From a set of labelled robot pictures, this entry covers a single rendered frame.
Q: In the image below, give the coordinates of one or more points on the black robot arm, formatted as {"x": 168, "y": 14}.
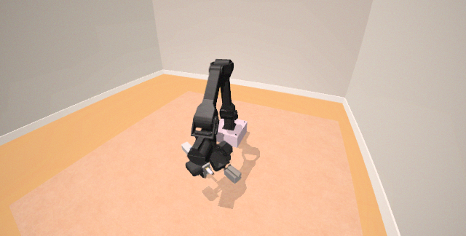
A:
{"x": 206, "y": 116}

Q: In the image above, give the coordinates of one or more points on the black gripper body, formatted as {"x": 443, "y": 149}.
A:
{"x": 197, "y": 169}

